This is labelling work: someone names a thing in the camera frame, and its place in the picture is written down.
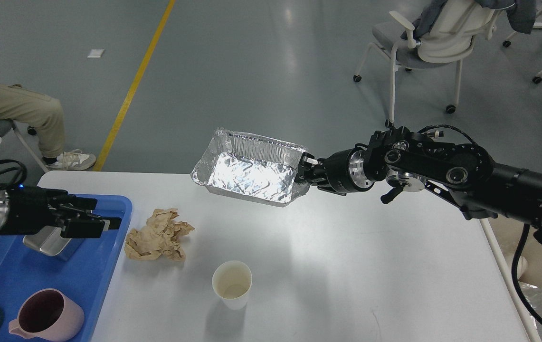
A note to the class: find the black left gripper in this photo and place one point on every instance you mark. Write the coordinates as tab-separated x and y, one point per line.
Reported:
26	210

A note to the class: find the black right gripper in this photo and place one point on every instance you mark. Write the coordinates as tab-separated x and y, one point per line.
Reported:
344	172

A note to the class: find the square stainless steel tray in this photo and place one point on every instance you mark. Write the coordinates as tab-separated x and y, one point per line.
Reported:
49	242

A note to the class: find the aluminium foil tray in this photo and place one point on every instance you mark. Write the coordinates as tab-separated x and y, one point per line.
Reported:
251	167

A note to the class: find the pink mug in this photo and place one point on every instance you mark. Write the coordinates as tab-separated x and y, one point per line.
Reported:
48	314

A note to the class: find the white paper cup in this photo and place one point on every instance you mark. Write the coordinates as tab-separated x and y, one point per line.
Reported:
232	282

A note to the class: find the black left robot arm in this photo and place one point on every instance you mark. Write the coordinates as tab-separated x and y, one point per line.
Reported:
13	173

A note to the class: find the blue plastic tray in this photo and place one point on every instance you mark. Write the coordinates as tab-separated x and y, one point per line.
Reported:
84	277

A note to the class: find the crumpled brown paper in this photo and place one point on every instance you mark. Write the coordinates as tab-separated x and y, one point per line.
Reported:
160	236

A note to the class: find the seated person in khaki trousers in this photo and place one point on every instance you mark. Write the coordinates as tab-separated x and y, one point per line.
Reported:
46	116

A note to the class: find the white grey office chair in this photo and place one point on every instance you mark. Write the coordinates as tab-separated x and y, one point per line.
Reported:
450	40

